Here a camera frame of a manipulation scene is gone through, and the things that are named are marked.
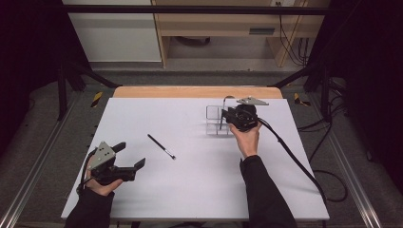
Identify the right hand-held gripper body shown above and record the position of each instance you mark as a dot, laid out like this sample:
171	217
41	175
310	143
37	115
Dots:
244	118

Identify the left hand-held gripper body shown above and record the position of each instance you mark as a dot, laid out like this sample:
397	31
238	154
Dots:
103	156

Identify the grey makeup brush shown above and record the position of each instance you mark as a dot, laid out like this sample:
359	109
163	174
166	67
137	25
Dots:
223	104

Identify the clear acrylic organizer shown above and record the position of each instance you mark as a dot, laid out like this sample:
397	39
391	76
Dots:
212	126

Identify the black makeup brush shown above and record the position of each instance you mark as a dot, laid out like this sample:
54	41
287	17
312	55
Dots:
160	145

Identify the person's right hand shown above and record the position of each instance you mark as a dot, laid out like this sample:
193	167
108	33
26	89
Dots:
248	142

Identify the person's left hand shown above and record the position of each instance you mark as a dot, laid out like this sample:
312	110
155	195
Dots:
101	189

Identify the white table board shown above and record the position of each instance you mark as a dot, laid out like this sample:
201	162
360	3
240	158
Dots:
190	183

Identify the beige wooden desk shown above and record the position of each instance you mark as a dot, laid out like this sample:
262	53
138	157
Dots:
221	22

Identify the white cabinet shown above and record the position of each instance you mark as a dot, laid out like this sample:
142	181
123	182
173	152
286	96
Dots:
114	34

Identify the black curtain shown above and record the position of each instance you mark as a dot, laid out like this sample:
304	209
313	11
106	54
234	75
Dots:
28	63
364	63

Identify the aluminium floor rail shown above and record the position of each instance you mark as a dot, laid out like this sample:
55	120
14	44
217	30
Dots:
351	177
34	171

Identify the black frame strut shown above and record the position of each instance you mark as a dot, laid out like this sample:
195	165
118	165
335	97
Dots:
79	72
316	76

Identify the black frame crossbar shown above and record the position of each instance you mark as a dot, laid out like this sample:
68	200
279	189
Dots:
190	9

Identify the white wall socket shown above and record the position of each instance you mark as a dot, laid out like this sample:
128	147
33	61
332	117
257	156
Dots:
283	2

